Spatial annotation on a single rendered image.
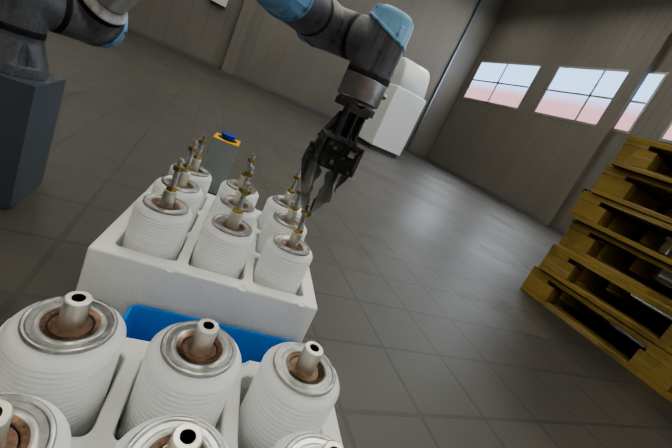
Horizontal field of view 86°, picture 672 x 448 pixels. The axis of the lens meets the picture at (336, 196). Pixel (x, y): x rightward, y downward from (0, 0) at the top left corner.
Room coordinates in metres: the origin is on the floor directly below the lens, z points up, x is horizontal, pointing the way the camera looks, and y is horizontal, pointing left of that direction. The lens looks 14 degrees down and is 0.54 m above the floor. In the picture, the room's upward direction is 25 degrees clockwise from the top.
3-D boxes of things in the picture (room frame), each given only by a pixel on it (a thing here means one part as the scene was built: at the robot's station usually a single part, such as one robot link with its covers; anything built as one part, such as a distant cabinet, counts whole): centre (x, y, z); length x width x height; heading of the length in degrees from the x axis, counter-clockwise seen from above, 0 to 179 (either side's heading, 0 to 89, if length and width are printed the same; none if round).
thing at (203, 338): (0.31, 0.06, 0.26); 0.02 x 0.02 x 0.03
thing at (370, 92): (0.63, 0.03, 0.56); 0.08 x 0.08 x 0.05
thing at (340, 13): (0.65, 0.14, 0.64); 0.11 x 0.11 x 0.08; 70
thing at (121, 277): (0.73, 0.19, 0.09); 0.39 x 0.39 x 0.18; 17
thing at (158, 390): (0.31, 0.06, 0.16); 0.10 x 0.10 x 0.18
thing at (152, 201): (0.58, 0.26, 0.25); 0.08 x 0.08 x 0.01
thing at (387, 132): (7.06, -0.28, 0.85); 0.83 x 0.74 x 1.70; 28
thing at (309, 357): (0.35, -0.05, 0.26); 0.02 x 0.02 x 0.03
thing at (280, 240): (0.65, 0.04, 0.25); 0.08 x 0.08 x 0.01
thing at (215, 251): (0.61, 0.15, 0.16); 0.10 x 0.10 x 0.18
